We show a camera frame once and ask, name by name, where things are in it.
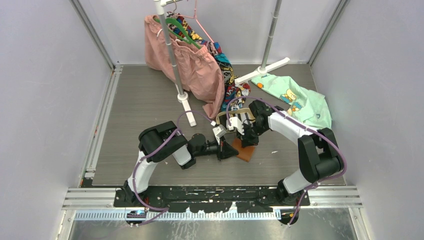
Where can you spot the pink wire hanger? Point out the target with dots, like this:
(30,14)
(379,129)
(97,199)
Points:
(195,17)

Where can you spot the white clothes rack right post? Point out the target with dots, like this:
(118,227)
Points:
(264,68)

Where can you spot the white clothes rack left post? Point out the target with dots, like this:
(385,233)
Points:
(182,96)

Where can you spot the white clothes rack post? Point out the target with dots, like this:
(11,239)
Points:
(182,96)
(264,68)

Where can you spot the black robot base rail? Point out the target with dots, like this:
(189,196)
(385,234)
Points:
(219,199)

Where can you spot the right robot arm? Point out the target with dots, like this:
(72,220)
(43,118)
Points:
(318,154)

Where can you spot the brown leather card holder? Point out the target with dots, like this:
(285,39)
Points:
(244,153)

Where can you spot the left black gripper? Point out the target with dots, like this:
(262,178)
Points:
(224,150)

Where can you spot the mint cartoon print cloth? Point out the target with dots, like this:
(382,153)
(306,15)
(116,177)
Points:
(307,106)

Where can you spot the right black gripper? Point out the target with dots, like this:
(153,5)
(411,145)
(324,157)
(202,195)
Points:
(246,141)

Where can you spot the colourful comic print garment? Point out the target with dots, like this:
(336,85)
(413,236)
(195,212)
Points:
(234,97)

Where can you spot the beige oval card tray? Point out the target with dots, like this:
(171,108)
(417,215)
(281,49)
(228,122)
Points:
(243,114)

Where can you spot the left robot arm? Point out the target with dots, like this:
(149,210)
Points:
(164,140)

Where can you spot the pink skirt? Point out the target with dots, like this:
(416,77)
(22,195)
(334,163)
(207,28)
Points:
(198,70)

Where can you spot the green clothes hanger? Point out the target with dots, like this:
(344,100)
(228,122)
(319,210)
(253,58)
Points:
(182,34)

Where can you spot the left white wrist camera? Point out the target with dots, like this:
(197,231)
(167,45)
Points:
(218,131)

